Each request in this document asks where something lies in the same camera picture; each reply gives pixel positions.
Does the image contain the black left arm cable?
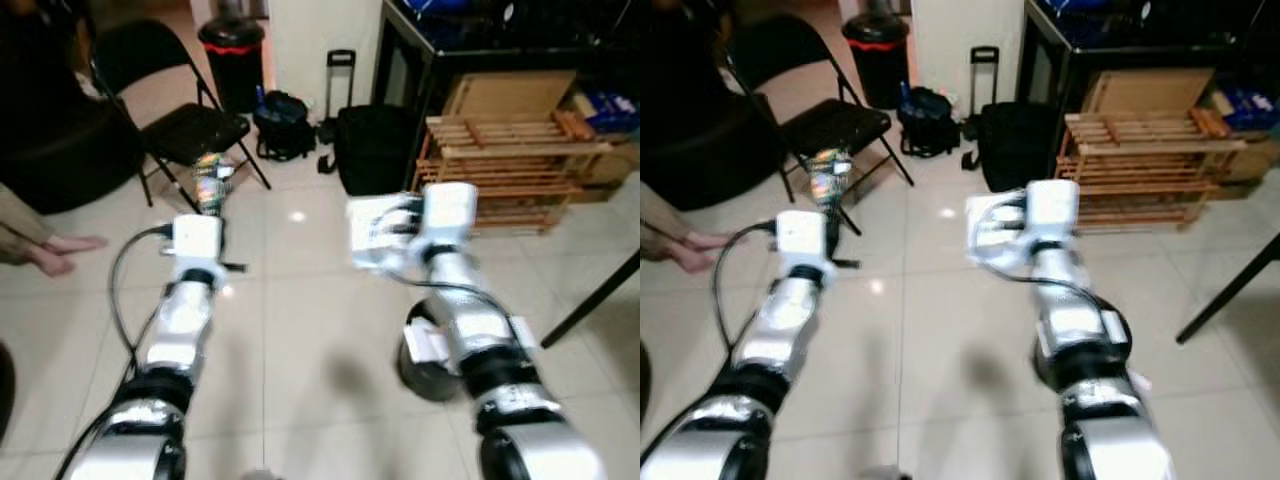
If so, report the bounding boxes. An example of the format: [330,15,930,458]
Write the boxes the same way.
[55,225,179,480]
[640,222,783,477]

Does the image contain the person's bare foot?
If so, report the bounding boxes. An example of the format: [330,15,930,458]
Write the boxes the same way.
[672,245,723,275]
[42,234,108,255]
[688,230,763,251]
[22,248,77,278]

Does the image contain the dark colourful snack wrapper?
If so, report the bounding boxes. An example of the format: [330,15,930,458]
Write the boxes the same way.
[808,148,852,206]
[193,153,237,214]

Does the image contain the blue package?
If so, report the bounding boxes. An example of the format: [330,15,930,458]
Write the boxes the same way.
[1220,86,1280,132]
[578,88,641,136]

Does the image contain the black soft bag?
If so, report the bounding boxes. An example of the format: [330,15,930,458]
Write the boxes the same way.
[252,90,317,162]
[897,85,962,159]

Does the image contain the brown cardboard box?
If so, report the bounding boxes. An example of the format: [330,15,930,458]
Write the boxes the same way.
[444,69,579,122]
[1084,66,1217,117]

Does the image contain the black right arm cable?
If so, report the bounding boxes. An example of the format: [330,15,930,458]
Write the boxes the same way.
[1000,200,1133,343]
[384,200,523,333]

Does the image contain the black bin with red band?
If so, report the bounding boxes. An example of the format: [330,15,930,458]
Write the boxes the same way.
[842,6,912,111]
[198,8,267,114]

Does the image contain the black slanted table leg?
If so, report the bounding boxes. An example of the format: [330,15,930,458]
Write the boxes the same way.
[1176,231,1280,345]
[540,253,641,350]

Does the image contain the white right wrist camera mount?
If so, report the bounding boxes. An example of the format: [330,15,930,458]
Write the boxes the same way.
[420,183,480,257]
[1025,180,1082,252]

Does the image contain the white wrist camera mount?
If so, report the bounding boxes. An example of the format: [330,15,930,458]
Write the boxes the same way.
[775,210,834,282]
[1025,180,1082,252]
[420,183,480,257]
[172,214,226,277]

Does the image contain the black table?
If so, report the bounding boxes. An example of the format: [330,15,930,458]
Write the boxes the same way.
[372,0,641,121]
[1018,0,1280,117]

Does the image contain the wooden slatted rack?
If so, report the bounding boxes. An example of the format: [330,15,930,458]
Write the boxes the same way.
[413,108,613,237]
[1055,106,1253,234]

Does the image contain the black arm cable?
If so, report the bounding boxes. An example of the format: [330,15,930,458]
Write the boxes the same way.
[1000,200,1133,343]
[640,222,783,477]
[55,225,179,480]
[384,200,523,333]

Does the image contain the black trolley suitcase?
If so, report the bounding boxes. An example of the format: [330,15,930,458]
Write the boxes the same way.
[318,48,422,197]
[962,45,1067,194]

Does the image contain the black folding chair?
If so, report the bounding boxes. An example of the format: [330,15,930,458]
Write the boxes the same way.
[90,18,272,209]
[728,14,916,237]

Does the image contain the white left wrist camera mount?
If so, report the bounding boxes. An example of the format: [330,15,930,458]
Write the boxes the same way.
[172,214,226,277]
[775,210,834,282]

